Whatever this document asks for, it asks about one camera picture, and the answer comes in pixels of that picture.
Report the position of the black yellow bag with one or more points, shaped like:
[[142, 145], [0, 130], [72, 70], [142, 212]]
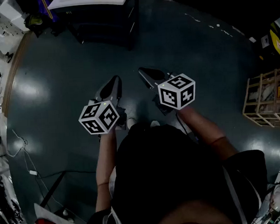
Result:
[[34, 22]]

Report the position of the white printed sheet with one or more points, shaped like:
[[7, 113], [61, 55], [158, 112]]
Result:
[[264, 41]]

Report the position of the purple garment yellow stripes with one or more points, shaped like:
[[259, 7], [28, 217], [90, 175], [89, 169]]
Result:
[[48, 10]]

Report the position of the person's left forearm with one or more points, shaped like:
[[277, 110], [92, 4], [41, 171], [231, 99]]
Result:
[[105, 159]]

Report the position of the person's white shoe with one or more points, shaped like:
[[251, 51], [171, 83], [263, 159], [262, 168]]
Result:
[[132, 122], [155, 123]]

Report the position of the wooden shelf rack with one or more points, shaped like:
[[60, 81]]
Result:
[[261, 100]]

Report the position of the white sink basin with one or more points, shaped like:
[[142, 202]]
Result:
[[87, 2]]

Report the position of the white table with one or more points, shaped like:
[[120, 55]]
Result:
[[134, 25]]

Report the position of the person's torso black shirt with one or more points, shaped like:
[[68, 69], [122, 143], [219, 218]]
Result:
[[171, 178]]

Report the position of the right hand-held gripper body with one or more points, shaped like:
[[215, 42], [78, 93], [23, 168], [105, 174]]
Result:
[[177, 92]]

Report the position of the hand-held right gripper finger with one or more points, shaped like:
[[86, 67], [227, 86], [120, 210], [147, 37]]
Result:
[[157, 74], [147, 81]]

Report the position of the person's right forearm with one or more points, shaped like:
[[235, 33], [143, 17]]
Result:
[[203, 128]]

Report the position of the white power adapter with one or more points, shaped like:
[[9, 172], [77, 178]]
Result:
[[33, 172]]

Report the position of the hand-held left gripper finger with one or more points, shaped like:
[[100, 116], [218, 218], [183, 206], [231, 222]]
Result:
[[118, 91], [105, 90]]

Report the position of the yellow floor sign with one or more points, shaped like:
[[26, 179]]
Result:
[[277, 44]]

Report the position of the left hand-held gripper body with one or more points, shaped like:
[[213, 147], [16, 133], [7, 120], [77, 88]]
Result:
[[92, 112]]

